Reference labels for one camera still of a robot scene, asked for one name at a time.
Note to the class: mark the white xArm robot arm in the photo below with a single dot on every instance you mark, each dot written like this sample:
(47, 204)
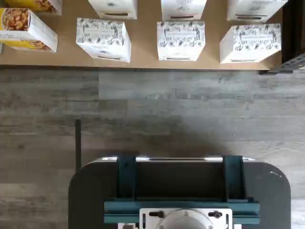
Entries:
(186, 221)

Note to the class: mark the dark grey robot base cart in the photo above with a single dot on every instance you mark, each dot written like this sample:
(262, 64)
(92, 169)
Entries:
(90, 190)

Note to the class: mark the wooden shelf board with cartons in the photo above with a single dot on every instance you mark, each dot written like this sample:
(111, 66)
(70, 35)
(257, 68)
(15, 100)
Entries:
(143, 47)

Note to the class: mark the silver metal strip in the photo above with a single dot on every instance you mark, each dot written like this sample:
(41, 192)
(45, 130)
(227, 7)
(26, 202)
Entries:
(178, 158)

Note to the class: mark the teal metal bar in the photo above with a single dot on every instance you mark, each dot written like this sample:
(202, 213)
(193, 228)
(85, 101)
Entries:
(233, 176)
(126, 176)

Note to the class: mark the white floral print carton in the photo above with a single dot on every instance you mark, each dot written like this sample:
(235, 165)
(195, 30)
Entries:
(183, 8)
(181, 38)
(112, 7)
(102, 35)
(252, 43)
(255, 9)

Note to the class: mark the teal metal crossbeam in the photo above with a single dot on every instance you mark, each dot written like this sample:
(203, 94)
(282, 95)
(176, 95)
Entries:
(124, 207)

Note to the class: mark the black mounting screw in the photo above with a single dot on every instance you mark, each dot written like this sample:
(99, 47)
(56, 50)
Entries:
(215, 214)
(158, 214)

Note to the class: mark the yellow granola carton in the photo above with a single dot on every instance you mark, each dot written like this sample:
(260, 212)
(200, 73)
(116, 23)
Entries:
(43, 4)
(28, 31)

